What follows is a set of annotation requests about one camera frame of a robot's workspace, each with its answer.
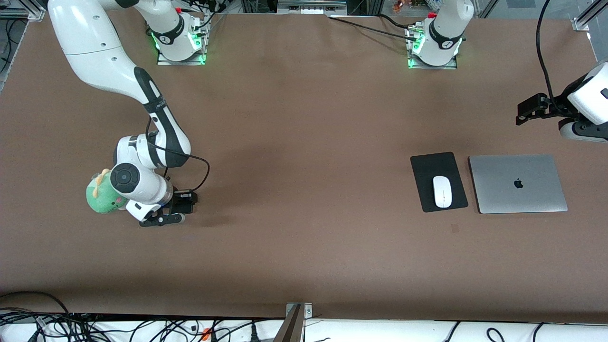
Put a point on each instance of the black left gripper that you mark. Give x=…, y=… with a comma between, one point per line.
x=556, y=105

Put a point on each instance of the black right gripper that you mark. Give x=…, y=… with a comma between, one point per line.
x=179, y=202

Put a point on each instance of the small black box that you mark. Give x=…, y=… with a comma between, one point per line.
x=189, y=201

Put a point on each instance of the white computer mouse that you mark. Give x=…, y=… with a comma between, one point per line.
x=442, y=191

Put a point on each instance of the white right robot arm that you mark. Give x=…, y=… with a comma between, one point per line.
x=95, y=42

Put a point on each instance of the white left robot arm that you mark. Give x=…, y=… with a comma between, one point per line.
x=446, y=28

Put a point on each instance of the black mouse pad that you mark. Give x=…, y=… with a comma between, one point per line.
x=427, y=166

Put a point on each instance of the silver laptop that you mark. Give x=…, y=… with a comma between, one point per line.
x=517, y=183

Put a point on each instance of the green dinosaur plush toy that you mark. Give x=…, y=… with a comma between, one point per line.
x=97, y=194

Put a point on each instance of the aluminium frame profile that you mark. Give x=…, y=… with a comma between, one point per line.
x=589, y=19
x=21, y=9

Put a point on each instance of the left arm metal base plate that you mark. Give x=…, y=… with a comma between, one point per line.
x=412, y=57

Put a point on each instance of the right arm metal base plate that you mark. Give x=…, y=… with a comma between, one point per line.
x=199, y=45

